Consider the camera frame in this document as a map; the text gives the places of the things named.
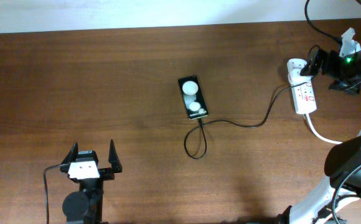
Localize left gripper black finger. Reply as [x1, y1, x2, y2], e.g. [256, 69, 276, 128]
[62, 142, 78, 164]
[108, 140, 122, 173]

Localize black charging cable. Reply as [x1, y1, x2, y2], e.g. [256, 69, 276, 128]
[184, 44, 321, 160]

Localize black smartphone with lit screen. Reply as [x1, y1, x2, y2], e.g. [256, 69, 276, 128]
[177, 75, 209, 119]

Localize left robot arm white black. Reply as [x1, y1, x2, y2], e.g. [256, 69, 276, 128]
[60, 140, 123, 224]

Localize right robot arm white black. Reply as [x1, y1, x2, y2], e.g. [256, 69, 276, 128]
[274, 29, 361, 223]

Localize white power strip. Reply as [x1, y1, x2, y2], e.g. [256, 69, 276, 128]
[287, 58, 317, 115]

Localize white wall charger adapter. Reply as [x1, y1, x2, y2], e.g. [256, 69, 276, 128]
[288, 68, 312, 86]

